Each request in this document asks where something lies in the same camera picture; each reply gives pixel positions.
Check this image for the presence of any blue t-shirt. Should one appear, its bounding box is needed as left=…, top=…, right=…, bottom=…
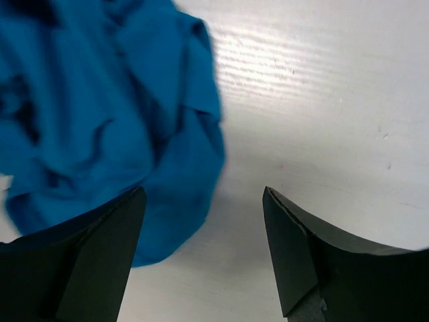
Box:
left=1, top=1, right=225, bottom=267

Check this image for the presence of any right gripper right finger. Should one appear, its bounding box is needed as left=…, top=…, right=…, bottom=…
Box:
left=262, top=187, right=428, bottom=321

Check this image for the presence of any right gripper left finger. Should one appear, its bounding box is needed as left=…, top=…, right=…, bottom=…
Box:
left=1, top=187, right=146, bottom=322

